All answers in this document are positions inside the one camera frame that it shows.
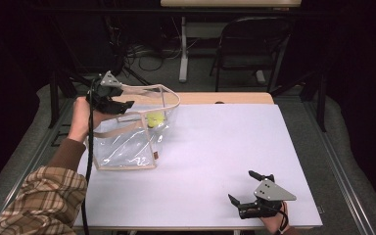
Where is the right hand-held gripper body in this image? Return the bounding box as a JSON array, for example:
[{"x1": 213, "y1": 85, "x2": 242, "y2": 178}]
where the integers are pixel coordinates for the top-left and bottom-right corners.
[{"x1": 238, "y1": 174, "x2": 298, "y2": 219}]

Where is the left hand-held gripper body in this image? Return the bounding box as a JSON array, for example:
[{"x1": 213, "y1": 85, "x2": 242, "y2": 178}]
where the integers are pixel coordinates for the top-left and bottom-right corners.
[{"x1": 86, "y1": 70, "x2": 124, "y2": 115}]

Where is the yellow shuttlecock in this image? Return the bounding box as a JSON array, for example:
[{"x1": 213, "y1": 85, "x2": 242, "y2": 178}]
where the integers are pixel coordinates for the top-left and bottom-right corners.
[{"x1": 146, "y1": 111, "x2": 166, "y2": 129}]

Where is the clear plastic bag beige trim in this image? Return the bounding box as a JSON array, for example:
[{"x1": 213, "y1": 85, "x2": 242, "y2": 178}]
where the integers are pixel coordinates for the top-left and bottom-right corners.
[{"x1": 86, "y1": 83, "x2": 181, "y2": 171}]

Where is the person's right hand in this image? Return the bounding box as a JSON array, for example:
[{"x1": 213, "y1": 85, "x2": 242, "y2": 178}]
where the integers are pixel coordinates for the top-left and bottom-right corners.
[{"x1": 259, "y1": 202, "x2": 292, "y2": 234}]

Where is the person's left hand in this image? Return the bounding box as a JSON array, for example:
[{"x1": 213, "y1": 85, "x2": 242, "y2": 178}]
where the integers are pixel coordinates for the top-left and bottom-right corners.
[{"x1": 68, "y1": 96, "x2": 112, "y2": 144}]

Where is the white table cover sheet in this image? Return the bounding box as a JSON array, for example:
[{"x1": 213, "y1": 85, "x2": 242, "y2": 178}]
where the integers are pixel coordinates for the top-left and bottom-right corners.
[{"x1": 72, "y1": 103, "x2": 323, "y2": 229}]

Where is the black metal stand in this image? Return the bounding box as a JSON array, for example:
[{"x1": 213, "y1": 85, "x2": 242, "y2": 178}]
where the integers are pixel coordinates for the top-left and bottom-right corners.
[
  {"x1": 47, "y1": 69, "x2": 94, "y2": 129},
  {"x1": 270, "y1": 70, "x2": 328, "y2": 133}
]

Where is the white-legged desk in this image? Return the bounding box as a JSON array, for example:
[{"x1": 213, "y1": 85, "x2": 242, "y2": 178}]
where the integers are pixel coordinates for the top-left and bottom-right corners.
[{"x1": 160, "y1": 0, "x2": 303, "y2": 84}]

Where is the black folding chair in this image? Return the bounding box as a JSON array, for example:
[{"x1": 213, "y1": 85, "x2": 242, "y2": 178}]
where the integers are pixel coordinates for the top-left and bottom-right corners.
[{"x1": 210, "y1": 16, "x2": 293, "y2": 94}]

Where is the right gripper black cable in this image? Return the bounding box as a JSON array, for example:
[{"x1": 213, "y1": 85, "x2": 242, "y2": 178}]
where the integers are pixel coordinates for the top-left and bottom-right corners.
[{"x1": 277, "y1": 201, "x2": 290, "y2": 235}]

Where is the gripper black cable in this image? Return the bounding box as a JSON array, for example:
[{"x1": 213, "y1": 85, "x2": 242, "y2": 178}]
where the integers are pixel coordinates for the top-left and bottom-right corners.
[
  {"x1": 80, "y1": 77, "x2": 96, "y2": 235},
  {"x1": 277, "y1": 201, "x2": 290, "y2": 235}
]

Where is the bundle of floor cables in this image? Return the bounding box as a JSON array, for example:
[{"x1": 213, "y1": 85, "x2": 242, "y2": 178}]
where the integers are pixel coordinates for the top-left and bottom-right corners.
[{"x1": 123, "y1": 35, "x2": 184, "y2": 72}]

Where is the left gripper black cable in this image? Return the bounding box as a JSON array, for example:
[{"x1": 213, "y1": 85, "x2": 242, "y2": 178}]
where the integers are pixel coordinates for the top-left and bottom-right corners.
[{"x1": 80, "y1": 77, "x2": 96, "y2": 235}]

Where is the black floor outlet frame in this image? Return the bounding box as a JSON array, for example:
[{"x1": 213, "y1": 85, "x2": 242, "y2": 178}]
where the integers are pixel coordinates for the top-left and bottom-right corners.
[{"x1": 51, "y1": 131, "x2": 71, "y2": 148}]

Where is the metal floor rail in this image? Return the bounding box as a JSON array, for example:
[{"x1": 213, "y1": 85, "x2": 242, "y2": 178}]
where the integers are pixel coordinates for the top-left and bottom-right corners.
[
  {"x1": 302, "y1": 97, "x2": 376, "y2": 235},
  {"x1": 0, "y1": 97, "x2": 76, "y2": 226}
]

